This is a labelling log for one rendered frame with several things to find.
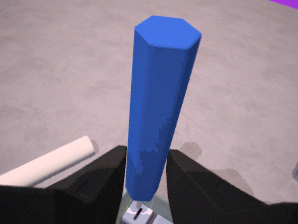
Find white cylinder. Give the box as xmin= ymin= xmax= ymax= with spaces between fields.
xmin=0 ymin=136 xmax=94 ymax=187

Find keyboard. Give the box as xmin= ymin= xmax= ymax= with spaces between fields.
xmin=115 ymin=189 xmax=173 ymax=224

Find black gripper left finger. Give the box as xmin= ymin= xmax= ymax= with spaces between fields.
xmin=0 ymin=145 xmax=127 ymax=224

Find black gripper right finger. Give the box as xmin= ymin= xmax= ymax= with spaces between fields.
xmin=166 ymin=149 xmax=298 ymax=224

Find blue stylus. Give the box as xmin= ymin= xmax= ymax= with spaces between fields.
xmin=125 ymin=16 xmax=202 ymax=209

